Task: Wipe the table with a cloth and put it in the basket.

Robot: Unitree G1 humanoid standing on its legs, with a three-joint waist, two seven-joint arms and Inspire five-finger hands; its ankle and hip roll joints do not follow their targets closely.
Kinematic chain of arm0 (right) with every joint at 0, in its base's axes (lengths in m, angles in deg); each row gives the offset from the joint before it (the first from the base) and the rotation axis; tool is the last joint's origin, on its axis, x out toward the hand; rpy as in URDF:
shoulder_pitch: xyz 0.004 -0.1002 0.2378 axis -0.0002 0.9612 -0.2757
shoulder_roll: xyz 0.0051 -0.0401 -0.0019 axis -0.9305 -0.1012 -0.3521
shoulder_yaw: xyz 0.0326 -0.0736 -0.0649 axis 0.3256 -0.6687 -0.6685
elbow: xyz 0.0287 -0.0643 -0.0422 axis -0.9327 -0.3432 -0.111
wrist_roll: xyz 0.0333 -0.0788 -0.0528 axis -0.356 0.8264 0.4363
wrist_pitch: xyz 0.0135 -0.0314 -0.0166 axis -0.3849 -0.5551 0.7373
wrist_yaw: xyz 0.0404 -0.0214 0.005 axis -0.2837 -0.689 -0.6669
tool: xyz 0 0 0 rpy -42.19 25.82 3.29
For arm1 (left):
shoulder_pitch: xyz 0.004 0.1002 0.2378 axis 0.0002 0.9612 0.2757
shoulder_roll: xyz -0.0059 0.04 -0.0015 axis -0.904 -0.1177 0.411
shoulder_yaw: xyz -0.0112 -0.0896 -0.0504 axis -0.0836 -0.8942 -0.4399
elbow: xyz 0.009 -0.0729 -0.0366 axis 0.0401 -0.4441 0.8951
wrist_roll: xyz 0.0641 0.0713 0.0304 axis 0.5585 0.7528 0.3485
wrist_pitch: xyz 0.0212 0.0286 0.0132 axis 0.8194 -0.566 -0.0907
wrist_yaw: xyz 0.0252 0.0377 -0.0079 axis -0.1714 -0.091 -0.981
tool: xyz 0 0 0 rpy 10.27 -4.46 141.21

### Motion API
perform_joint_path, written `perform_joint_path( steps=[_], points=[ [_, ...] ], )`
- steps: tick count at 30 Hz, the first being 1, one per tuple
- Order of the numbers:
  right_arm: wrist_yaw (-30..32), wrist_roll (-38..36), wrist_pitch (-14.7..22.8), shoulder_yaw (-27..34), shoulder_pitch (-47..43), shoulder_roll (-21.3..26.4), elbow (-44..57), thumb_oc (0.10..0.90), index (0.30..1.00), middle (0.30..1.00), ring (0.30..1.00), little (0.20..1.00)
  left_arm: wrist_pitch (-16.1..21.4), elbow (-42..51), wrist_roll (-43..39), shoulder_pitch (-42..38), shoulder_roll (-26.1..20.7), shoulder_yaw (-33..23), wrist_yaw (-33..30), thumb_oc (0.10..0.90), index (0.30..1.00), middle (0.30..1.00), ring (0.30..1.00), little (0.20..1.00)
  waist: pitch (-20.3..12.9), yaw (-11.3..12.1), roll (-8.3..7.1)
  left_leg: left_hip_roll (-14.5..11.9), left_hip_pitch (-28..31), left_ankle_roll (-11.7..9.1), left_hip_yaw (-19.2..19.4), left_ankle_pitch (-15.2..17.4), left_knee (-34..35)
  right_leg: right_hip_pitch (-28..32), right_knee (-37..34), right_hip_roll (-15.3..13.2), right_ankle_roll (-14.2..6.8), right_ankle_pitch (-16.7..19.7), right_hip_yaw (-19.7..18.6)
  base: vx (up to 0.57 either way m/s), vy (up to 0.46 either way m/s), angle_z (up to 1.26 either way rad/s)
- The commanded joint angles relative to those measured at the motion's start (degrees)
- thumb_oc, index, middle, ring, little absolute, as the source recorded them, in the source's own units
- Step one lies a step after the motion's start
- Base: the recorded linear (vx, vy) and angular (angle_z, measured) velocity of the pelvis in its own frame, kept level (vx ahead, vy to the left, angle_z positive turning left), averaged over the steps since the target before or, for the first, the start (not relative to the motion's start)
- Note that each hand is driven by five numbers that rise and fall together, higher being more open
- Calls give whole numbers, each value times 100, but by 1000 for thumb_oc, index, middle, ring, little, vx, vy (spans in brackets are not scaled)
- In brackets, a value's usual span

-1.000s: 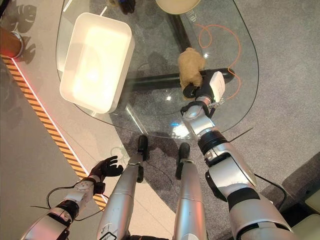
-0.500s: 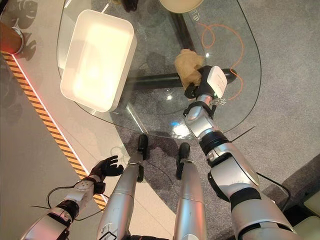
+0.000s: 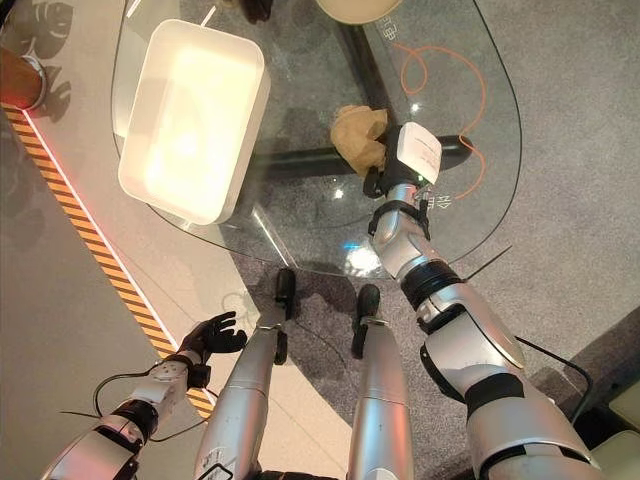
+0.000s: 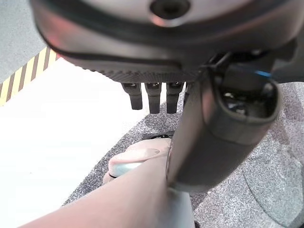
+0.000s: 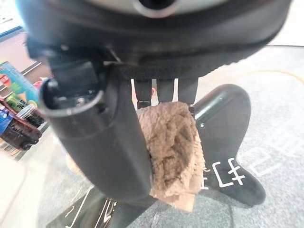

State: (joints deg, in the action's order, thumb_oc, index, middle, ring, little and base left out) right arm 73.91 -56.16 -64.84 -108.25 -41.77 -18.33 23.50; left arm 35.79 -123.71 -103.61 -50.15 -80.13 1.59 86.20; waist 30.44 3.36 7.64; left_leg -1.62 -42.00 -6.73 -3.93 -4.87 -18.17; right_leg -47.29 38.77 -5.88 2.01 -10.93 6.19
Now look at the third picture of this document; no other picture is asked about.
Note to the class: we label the silver right robot leg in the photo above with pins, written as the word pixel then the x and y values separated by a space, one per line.
pixel 377 400

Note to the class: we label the round cream object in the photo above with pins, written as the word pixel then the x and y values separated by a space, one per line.
pixel 356 10

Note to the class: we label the yellow black hazard tape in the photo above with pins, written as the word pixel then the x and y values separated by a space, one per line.
pixel 95 250

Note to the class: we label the white rectangular basket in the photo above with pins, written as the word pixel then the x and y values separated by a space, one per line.
pixel 192 117

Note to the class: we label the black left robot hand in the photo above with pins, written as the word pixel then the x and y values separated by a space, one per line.
pixel 212 336

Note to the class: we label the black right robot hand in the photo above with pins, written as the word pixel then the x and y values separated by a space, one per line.
pixel 419 150

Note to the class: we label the tan cloth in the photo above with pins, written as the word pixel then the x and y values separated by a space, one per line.
pixel 361 138

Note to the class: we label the dark object under table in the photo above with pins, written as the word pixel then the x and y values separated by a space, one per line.
pixel 256 10

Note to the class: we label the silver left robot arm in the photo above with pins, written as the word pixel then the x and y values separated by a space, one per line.
pixel 120 430

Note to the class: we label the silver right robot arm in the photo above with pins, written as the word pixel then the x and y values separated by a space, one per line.
pixel 470 360

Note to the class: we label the brown wooden post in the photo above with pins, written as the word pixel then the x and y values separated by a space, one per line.
pixel 22 82

